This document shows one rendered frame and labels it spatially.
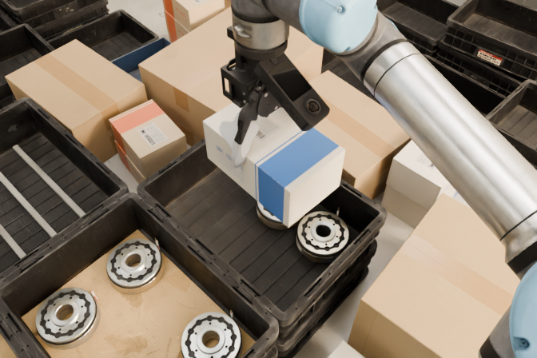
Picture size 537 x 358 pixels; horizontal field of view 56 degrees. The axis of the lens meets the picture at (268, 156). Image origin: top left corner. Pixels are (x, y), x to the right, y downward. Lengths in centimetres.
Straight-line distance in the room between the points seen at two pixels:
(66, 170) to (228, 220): 40
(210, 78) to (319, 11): 77
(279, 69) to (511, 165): 31
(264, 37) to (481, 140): 28
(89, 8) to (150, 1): 98
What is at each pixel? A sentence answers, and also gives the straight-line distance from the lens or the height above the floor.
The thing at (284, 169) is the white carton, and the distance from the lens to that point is 74.
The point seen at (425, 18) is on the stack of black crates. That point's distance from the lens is 253.
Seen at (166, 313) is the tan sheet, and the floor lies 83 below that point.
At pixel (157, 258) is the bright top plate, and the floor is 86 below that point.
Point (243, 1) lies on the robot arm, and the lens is 62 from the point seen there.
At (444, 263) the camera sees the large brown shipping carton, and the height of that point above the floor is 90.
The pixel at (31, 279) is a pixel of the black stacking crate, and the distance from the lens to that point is 99.
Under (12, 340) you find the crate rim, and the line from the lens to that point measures 92.
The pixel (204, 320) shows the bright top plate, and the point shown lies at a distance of 92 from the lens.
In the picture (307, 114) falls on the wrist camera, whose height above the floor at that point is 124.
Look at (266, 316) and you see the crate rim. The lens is 84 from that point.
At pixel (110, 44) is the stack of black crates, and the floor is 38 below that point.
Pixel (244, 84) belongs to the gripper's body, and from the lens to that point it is 70.
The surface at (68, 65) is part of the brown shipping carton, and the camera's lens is 146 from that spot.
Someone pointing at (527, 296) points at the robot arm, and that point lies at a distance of 39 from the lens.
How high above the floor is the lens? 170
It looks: 49 degrees down
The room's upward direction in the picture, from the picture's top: straight up
